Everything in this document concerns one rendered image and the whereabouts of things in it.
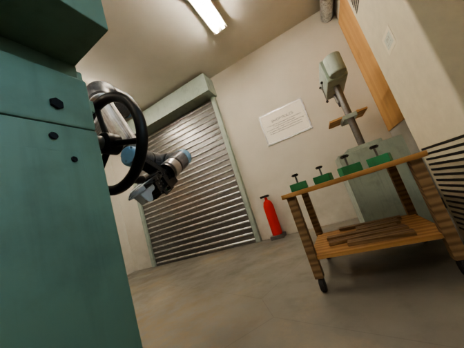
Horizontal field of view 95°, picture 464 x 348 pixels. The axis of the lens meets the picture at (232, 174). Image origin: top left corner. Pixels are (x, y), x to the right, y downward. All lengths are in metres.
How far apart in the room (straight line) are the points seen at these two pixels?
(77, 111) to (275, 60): 3.27
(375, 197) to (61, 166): 2.02
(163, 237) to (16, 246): 3.86
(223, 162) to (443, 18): 2.73
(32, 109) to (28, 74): 0.05
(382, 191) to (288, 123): 1.56
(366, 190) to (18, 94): 2.04
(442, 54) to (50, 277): 1.28
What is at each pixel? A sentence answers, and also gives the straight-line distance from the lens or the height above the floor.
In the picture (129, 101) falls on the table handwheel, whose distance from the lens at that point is 0.63.
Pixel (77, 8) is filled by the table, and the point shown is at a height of 0.84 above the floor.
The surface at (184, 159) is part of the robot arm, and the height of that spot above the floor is 0.79.
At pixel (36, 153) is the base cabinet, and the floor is 0.66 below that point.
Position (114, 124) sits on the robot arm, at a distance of 0.95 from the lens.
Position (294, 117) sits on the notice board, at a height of 1.49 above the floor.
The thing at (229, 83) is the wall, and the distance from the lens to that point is 3.65.
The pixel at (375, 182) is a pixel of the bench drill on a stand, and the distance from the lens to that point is 2.09.
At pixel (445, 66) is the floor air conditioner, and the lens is 1.21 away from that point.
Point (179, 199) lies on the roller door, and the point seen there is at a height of 0.99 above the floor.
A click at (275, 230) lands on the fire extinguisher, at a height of 0.12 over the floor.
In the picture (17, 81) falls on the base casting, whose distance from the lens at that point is 0.39.
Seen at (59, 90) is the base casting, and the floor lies 0.76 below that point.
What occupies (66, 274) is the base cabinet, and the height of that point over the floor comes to 0.52.
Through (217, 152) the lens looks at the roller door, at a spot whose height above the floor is 1.48.
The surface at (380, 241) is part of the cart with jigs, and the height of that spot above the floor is 0.18.
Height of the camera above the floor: 0.53
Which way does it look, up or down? 9 degrees up
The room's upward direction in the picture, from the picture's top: 18 degrees counter-clockwise
